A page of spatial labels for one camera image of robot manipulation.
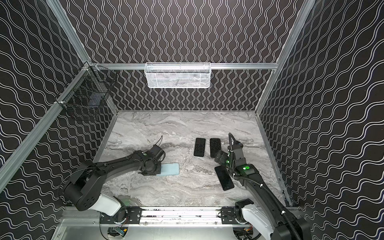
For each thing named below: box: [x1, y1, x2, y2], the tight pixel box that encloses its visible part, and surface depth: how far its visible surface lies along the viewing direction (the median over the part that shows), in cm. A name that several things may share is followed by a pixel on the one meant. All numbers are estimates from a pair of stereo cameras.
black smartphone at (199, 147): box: [193, 138, 206, 157], surface depth 103 cm
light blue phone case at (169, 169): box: [156, 162, 180, 177], surface depth 92 cm
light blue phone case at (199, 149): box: [193, 137, 206, 158], surface depth 102 cm
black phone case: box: [209, 138, 222, 158], surface depth 103 cm
